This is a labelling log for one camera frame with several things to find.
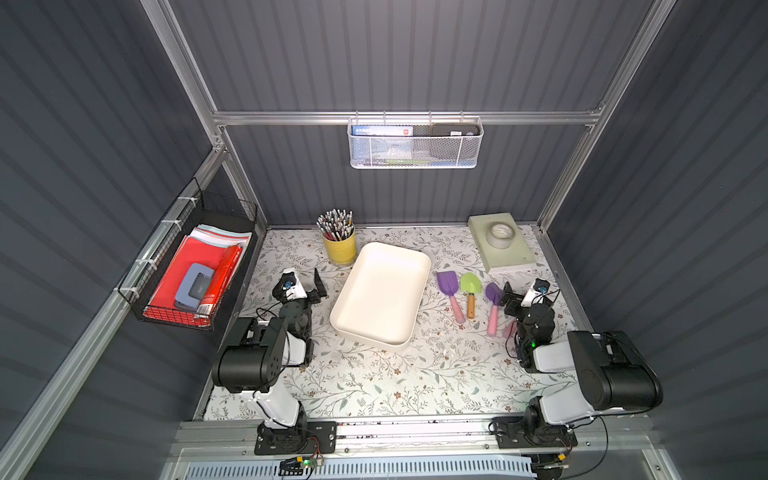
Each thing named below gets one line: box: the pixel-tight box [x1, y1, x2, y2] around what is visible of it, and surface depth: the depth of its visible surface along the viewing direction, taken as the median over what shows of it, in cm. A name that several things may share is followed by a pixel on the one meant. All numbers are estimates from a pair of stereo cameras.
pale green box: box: [467, 212, 537, 274], surface depth 113 cm
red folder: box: [143, 236, 226, 327], surface depth 69 cm
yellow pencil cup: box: [322, 226, 357, 266], surface depth 104 cm
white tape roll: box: [486, 222, 516, 249], surface depth 113 cm
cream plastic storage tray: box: [330, 241, 432, 351], surface depth 104 cm
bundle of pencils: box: [316, 209, 355, 241], surface depth 98 cm
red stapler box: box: [194, 245, 243, 319], surface depth 71 cm
